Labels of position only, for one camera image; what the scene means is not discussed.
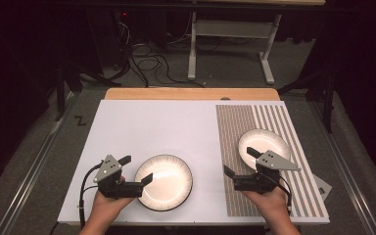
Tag person's left hand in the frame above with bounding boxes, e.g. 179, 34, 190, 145
92, 175, 135, 219

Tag black floor cable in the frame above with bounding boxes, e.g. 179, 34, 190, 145
128, 42, 207, 89

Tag white plate with dark rim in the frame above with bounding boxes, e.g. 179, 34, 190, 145
237, 128, 292, 171
133, 154, 194, 212

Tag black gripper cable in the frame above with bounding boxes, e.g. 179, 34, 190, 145
258, 170, 294, 209
78, 163, 103, 229

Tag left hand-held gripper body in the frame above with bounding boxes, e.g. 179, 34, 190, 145
93, 154, 144, 200

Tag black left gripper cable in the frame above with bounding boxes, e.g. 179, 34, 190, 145
78, 163, 103, 229

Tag bundle of light cables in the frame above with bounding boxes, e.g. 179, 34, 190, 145
117, 20, 132, 45

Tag metal floor rail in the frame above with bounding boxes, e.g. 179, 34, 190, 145
308, 101, 376, 235
0, 91, 79, 235

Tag desk with white metal legs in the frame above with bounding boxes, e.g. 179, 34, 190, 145
187, 0, 327, 86

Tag black device with red light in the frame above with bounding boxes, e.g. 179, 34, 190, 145
112, 9, 135, 67

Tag grey paper card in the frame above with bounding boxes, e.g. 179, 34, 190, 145
312, 174, 333, 197

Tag black stand legs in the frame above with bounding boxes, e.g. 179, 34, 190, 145
54, 62, 122, 122
276, 67, 337, 134

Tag brown striped woven placemat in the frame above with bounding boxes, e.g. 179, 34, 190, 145
214, 104, 327, 218

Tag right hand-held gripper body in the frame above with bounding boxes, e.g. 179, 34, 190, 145
233, 149, 302, 194

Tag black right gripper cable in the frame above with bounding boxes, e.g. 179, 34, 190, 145
258, 170, 294, 209

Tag person's right hand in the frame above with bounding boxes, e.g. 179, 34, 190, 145
240, 185, 293, 223

